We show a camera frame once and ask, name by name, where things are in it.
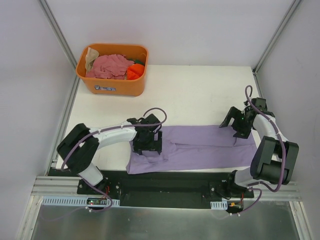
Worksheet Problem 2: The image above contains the purple t-shirt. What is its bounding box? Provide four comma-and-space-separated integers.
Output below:
126, 125, 257, 175

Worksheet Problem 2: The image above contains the orange plastic basket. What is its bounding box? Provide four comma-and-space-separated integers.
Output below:
75, 43, 149, 97

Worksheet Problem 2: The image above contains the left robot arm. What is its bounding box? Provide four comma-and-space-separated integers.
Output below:
56, 113, 162, 195

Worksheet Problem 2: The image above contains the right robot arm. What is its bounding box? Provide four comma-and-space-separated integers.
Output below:
215, 97, 299, 199

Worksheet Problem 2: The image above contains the orange-red cloth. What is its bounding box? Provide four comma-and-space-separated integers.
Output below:
126, 63, 145, 80

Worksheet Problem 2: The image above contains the green cloth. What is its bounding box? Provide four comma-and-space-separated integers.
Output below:
128, 58, 145, 66

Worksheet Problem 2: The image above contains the pink crumpled shirt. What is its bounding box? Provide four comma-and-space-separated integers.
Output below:
85, 54, 134, 80

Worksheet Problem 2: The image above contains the beige cloth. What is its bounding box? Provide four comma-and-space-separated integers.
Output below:
85, 47, 100, 72

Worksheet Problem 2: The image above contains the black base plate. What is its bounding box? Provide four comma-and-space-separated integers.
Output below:
76, 167, 256, 210

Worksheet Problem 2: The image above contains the right white cable duct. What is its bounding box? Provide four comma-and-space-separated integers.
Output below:
210, 200, 228, 211

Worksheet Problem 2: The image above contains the white cable duct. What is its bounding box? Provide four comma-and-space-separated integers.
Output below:
42, 196, 120, 208
210, 200, 228, 211

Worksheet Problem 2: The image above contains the left white cable duct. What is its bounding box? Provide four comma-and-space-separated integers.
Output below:
42, 196, 120, 208

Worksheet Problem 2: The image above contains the left aluminium frame post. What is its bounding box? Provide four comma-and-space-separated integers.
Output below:
37, 0, 79, 68

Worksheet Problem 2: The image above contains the aluminium frame post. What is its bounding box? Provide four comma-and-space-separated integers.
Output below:
252, 0, 303, 76
37, 0, 79, 68

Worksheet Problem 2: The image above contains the aluminium rail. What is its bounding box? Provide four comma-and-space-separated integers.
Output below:
31, 176, 80, 196

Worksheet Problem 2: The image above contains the right aluminium frame post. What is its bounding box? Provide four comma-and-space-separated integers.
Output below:
252, 0, 303, 76

